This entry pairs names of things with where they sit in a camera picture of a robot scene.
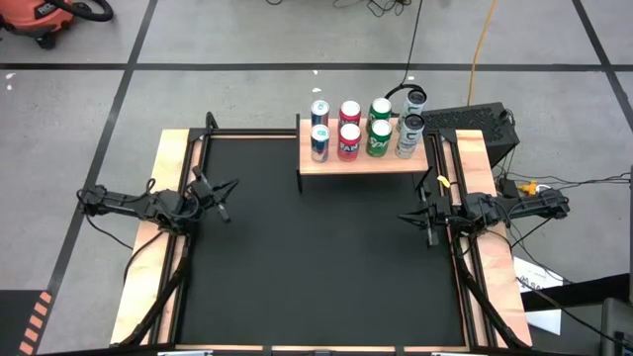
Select orange extension cable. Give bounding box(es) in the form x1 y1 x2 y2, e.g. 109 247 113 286
467 0 498 106

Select black braided cable sleeve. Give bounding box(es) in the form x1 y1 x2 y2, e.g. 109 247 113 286
450 236 526 350
118 236 189 346

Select black coiled floor cable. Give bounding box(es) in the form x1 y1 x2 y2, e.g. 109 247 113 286
382 0 426 118

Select wooden shelf with black legs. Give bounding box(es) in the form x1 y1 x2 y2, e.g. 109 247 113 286
295 113 431 195

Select green Sprite soda can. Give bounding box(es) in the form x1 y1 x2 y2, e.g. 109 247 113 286
366 119 395 159
366 96 394 131

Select black table mat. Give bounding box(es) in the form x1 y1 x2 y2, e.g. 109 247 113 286
177 136 467 347

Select plain white paper sheet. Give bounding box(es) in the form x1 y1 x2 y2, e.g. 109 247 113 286
524 309 564 337

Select orange shop vacuum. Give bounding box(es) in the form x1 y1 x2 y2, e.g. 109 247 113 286
0 0 76 50

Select black mat orange stripes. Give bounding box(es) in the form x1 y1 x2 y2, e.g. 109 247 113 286
0 289 54 356

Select silver Celsius drink can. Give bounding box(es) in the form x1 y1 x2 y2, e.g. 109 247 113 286
397 88 429 134
395 114 428 161

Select grey box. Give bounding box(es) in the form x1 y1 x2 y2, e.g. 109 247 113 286
600 296 633 356

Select black vacuum hose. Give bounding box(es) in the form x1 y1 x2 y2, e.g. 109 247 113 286
46 0 116 23

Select white printed paper sheet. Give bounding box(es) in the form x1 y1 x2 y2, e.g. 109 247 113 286
513 255 565 294

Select blue silver energy drink can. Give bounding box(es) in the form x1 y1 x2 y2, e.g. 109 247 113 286
310 99 331 128
310 124 331 164

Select red Fanta soda can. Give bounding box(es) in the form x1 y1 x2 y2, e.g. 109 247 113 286
336 122 363 163
338 99 363 128

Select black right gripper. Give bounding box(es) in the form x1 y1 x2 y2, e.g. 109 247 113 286
397 179 467 248

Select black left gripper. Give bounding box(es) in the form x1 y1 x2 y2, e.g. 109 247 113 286
187 165 241 224

